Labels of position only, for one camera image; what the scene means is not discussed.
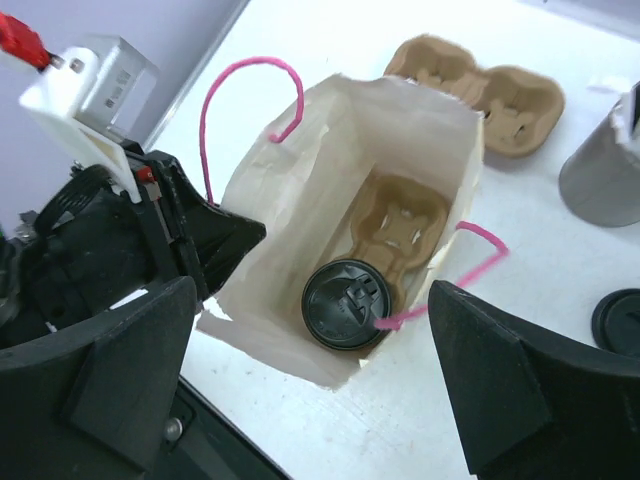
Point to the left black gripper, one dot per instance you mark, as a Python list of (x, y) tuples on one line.
[(90, 247)]

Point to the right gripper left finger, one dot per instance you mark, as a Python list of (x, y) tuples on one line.
[(91, 401)]

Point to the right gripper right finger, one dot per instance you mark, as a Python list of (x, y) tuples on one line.
[(528, 402)]

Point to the brown paper takeout bag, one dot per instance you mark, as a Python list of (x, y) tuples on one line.
[(302, 190)]

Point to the black plastic cup lid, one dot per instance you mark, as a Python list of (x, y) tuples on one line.
[(341, 303), (615, 323)]

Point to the brown cardboard cup carrier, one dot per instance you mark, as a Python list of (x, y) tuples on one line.
[(395, 225), (520, 107)]

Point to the grey cylindrical straw holder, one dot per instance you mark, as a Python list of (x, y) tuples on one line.
[(599, 182)]

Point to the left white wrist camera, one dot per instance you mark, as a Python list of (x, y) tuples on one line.
[(89, 99)]

